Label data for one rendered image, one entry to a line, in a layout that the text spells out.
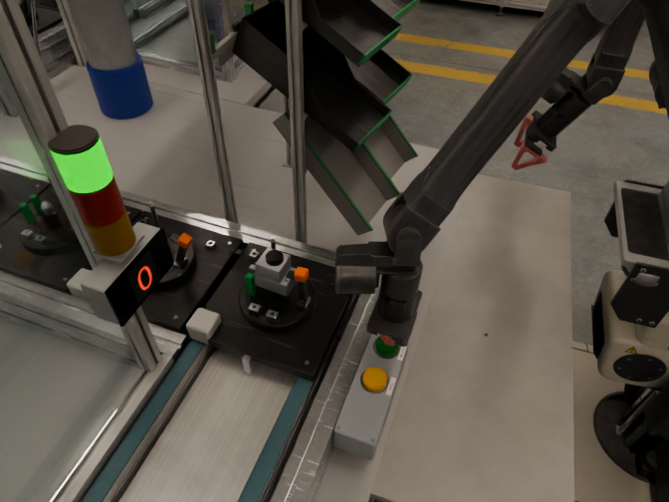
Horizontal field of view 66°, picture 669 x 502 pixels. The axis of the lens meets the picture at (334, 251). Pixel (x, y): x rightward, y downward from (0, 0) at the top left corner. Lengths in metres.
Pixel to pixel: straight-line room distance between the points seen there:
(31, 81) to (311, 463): 0.60
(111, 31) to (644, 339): 1.50
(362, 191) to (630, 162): 2.46
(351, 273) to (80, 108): 1.27
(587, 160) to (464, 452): 2.51
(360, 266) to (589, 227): 2.18
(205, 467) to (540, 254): 0.86
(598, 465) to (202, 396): 1.18
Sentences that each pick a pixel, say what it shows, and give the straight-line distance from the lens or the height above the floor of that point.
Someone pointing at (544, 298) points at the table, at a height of 0.86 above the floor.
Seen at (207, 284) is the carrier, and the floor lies 0.97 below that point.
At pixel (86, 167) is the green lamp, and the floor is 1.39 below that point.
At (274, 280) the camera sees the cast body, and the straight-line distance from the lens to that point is 0.88.
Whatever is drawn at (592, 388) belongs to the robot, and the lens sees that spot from 1.86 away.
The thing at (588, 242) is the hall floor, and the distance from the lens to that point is 2.75.
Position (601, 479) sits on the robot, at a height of 0.28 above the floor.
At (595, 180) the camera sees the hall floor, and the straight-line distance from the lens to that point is 3.15.
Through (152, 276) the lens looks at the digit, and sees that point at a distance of 0.74.
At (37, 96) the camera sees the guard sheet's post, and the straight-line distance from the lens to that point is 0.60.
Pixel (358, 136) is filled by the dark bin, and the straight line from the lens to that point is 0.96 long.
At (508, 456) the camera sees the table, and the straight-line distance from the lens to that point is 0.99.
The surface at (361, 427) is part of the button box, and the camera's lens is 0.85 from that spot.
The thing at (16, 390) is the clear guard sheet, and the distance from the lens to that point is 0.72.
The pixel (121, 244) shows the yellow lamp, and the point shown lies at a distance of 0.68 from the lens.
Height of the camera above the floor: 1.73
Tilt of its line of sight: 46 degrees down
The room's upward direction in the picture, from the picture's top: 2 degrees clockwise
